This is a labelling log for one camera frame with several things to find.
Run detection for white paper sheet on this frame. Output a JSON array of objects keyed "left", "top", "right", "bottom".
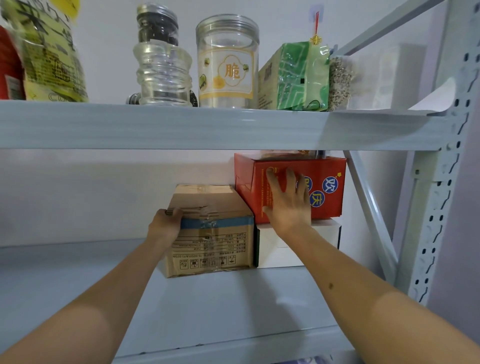
[{"left": 329, "top": 76, "right": 457, "bottom": 117}]

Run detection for grey metal shelves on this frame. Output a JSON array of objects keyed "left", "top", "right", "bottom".
[{"left": 0, "top": 0, "right": 480, "bottom": 364}]

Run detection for large red cartoon gift box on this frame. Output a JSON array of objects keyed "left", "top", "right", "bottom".
[{"left": 234, "top": 151, "right": 348, "bottom": 225}]

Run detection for ribbed clear plastic jar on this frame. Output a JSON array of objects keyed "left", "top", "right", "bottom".
[{"left": 133, "top": 41, "right": 194, "bottom": 107}]

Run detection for person's right hand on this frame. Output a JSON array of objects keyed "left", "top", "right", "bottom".
[{"left": 261, "top": 167, "right": 313, "bottom": 241}]

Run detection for light green tea packet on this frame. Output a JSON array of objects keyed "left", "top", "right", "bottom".
[{"left": 307, "top": 44, "right": 332, "bottom": 112}]

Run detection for landscape print gift box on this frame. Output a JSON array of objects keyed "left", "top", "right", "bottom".
[{"left": 254, "top": 218, "right": 342, "bottom": 269}]

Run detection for red yellow-label packet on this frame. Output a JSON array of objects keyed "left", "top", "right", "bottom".
[{"left": 0, "top": 26, "right": 26, "bottom": 101}]

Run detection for red knot ornament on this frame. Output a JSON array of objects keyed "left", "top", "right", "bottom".
[{"left": 308, "top": 4, "right": 325, "bottom": 47}]

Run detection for person's right forearm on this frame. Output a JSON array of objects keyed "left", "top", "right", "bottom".
[{"left": 279, "top": 224, "right": 480, "bottom": 364}]

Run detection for small dark canister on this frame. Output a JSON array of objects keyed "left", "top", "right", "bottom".
[{"left": 126, "top": 89, "right": 199, "bottom": 108}]

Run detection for long taped cardboard box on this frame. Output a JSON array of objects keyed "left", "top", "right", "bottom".
[{"left": 163, "top": 183, "right": 256, "bottom": 279}]

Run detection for yellow green snack bag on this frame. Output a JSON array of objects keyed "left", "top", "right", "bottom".
[{"left": 0, "top": 0, "right": 89, "bottom": 103}]

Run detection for person's left forearm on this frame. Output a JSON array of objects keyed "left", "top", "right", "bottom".
[{"left": 0, "top": 238, "right": 170, "bottom": 364}]

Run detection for purple patterned white bag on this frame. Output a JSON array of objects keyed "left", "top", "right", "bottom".
[{"left": 284, "top": 354, "right": 335, "bottom": 364}]

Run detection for person's left hand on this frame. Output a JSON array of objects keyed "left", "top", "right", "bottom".
[{"left": 146, "top": 208, "right": 185, "bottom": 248}]

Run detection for metal-lid glass jar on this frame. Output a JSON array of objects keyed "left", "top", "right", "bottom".
[{"left": 135, "top": 2, "right": 180, "bottom": 48}]

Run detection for labelled clear plastic jar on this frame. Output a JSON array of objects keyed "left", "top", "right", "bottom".
[{"left": 195, "top": 14, "right": 260, "bottom": 110}]

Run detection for green patterned tea packet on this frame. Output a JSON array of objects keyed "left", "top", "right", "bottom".
[{"left": 257, "top": 41, "right": 312, "bottom": 112}]

